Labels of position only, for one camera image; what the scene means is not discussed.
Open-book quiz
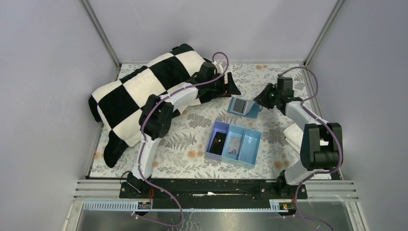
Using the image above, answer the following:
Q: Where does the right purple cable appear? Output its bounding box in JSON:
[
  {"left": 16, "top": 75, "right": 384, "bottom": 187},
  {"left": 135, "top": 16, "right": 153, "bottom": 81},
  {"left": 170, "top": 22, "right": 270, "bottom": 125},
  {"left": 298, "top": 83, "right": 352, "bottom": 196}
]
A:
[{"left": 277, "top": 66, "right": 344, "bottom": 230}]

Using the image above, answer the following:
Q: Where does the purple cable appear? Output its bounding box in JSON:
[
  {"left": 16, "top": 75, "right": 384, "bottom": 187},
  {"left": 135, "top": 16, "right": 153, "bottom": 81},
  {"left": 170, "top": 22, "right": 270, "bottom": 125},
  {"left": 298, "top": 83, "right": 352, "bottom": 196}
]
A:
[
  {"left": 277, "top": 66, "right": 344, "bottom": 230},
  {"left": 131, "top": 51, "right": 230, "bottom": 228}
]

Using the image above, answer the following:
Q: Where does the floral patterned table mat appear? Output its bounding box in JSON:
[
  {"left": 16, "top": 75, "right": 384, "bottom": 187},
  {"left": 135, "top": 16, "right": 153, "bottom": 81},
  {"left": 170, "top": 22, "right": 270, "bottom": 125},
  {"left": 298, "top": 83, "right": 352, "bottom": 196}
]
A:
[{"left": 89, "top": 63, "right": 332, "bottom": 180}]

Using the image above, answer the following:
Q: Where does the aluminium frame rail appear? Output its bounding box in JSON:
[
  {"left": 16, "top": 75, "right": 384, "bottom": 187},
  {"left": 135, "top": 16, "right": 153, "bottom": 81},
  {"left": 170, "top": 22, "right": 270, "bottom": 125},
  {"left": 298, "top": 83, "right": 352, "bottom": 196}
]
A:
[{"left": 74, "top": 180, "right": 359, "bottom": 202}]

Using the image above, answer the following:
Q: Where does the light blue right box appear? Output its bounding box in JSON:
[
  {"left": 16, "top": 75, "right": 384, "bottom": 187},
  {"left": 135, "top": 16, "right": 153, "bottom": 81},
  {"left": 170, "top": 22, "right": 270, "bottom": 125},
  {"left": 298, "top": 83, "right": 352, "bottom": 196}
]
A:
[{"left": 237, "top": 128, "right": 262, "bottom": 169}]

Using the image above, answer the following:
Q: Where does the white folded towel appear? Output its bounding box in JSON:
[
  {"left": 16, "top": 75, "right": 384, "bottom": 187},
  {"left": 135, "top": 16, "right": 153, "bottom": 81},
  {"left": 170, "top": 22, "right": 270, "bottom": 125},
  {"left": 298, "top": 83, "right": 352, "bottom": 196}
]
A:
[{"left": 283, "top": 124, "right": 304, "bottom": 154}]

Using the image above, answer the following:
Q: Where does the purple open box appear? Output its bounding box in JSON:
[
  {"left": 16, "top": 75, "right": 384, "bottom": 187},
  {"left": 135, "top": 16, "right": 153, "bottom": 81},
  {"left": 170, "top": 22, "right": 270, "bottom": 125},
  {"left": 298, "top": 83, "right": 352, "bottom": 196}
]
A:
[{"left": 205, "top": 121, "right": 230, "bottom": 161}]

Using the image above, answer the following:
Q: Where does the black white checkered blanket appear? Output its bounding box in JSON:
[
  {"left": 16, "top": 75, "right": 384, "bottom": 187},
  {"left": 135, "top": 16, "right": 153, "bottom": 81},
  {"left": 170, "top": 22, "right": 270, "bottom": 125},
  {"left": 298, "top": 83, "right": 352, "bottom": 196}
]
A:
[{"left": 89, "top": 44, "right": 209, "bottom": 168}]

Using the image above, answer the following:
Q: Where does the black card in box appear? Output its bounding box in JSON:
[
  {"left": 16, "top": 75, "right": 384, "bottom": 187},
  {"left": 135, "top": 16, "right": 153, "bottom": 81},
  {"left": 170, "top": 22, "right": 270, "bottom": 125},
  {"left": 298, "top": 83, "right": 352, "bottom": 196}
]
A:
[{"left": 209, "top": 132, "right": 226, "bottom": 155}]

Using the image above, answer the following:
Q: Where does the light blue middle box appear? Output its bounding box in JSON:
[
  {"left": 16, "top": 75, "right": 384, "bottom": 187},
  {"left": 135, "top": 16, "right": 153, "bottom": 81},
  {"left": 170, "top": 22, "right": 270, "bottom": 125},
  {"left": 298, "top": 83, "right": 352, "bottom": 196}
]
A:
[{"left": 221, "top": 124, "right": 246, "bottom": 165}]

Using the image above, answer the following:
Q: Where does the light blue box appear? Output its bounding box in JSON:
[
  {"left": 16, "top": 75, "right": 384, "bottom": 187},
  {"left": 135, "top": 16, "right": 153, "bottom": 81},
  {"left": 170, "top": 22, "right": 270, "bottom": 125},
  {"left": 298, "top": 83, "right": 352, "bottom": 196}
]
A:
[
  {"left": 221, "top": 124, "right": 246, "bottom": 165},
  {"left": 237, "top": 128, "right": 262, "bottom": 169}
]

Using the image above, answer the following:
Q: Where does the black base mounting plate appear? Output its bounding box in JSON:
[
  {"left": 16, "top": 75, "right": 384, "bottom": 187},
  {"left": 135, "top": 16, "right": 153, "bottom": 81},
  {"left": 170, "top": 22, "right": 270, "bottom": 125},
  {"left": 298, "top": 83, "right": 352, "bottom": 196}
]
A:
[{"left": 119, "top": 178, "right": 307, "bottom": 209}]

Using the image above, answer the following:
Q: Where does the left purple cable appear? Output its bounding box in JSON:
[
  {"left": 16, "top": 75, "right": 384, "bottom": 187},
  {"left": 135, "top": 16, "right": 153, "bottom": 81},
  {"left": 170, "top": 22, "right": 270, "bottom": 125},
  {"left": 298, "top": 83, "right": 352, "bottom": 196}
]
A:
[{"left": 131, "top": 51, "right": 230, "bottom": 228}]

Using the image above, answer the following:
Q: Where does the teal leather card holder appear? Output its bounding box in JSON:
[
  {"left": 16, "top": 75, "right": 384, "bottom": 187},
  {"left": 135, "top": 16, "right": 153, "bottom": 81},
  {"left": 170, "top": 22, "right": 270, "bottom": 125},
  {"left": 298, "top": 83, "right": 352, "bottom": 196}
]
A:
[{"left": 227, "top": 97, "right": 263, "bottom": 118}]

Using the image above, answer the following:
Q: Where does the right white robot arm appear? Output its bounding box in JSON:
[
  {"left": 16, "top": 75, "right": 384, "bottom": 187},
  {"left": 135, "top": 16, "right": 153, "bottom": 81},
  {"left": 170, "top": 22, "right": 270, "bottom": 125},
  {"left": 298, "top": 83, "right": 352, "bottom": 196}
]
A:
[{"left": 254, "top": 76, "right": 343, "bottom": 198}]

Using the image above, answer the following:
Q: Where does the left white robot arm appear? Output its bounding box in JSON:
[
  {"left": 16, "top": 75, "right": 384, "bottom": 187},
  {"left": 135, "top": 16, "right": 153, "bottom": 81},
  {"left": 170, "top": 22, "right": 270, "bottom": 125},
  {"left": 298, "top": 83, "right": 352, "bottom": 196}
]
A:
[{"left": 123, "top": 62, "right": 233, "bottom": 195}]

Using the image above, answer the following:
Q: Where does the VIP card in box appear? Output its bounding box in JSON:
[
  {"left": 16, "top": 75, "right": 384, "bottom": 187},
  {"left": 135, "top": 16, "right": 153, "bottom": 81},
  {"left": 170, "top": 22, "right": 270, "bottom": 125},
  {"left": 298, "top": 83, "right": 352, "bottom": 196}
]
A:
[{"left": 227, "top": 136, "right": 242, "bottom": 155}]

